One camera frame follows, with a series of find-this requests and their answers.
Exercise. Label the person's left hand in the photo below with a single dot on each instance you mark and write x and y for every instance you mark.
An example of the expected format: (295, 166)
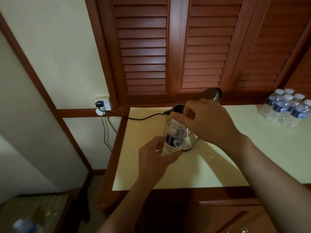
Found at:
(150, 167)

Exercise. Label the white plug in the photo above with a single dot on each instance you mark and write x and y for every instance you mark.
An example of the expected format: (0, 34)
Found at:
(100, 112)

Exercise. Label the wooden cabinet cream top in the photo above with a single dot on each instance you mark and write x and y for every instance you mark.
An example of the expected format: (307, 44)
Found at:
(116, 198)

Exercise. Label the wooden side table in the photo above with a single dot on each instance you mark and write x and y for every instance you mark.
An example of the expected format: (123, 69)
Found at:
(24, 208)

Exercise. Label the black plug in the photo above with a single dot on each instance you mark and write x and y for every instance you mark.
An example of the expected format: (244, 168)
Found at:
(99, 103)

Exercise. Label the stainless steel electric kettle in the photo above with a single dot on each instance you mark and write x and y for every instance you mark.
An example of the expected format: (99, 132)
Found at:
(190, 143)

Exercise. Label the white wall socket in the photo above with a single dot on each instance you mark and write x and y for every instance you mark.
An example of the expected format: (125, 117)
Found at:
(107, 104)

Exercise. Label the large blue label water bottle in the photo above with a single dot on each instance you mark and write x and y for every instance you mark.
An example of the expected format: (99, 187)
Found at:
(24, 226)

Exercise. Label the wooden louvered shutter door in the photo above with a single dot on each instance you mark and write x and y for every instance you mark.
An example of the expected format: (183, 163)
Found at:
(301, 80)
(209, 46)
(143, 46)
(269, 46)

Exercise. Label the person's right hand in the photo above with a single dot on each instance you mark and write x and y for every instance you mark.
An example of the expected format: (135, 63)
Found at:
(211, 123)

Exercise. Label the small clear plastic wrapper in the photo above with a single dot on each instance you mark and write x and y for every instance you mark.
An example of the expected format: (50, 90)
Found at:
(50, 212)

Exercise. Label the person's left forearm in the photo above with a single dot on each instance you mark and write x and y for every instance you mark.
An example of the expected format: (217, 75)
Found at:
(121, 213)

